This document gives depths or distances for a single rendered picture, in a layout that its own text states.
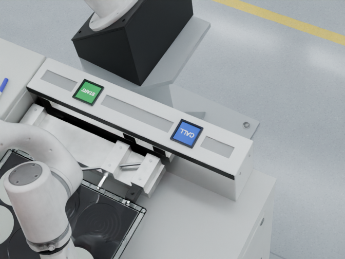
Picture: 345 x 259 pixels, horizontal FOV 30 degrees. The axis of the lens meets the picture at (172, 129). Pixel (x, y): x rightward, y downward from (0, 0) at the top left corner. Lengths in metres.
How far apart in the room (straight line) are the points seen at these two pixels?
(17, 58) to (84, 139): 0.26
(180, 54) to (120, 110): 0.31
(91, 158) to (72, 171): 0.31
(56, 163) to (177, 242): 0.39
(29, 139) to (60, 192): 0.11
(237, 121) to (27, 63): 1.13
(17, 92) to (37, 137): 0.39
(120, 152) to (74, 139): 0.14
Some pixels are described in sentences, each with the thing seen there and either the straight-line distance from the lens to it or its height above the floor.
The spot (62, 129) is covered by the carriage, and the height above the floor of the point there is 0.88.
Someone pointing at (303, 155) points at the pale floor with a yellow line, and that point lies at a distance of 2.48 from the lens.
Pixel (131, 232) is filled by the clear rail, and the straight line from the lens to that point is 1.41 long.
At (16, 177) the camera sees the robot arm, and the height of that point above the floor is 1.22.
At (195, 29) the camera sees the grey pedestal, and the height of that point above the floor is 0.82.
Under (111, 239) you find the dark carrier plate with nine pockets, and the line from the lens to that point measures 1.41.
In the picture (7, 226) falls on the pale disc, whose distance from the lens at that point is 1.49.
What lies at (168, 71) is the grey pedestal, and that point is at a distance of 1.69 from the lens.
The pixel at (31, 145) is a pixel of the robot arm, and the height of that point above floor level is 1.19.
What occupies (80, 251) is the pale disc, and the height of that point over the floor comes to 0.90.
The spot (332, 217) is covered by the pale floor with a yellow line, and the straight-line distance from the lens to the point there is 2.39.
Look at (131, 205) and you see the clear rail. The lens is 1.43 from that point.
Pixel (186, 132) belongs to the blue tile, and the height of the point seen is 0.96.
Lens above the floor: 2.20
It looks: 60 degrees down
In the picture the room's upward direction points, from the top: 12 degrees counter-clockwise
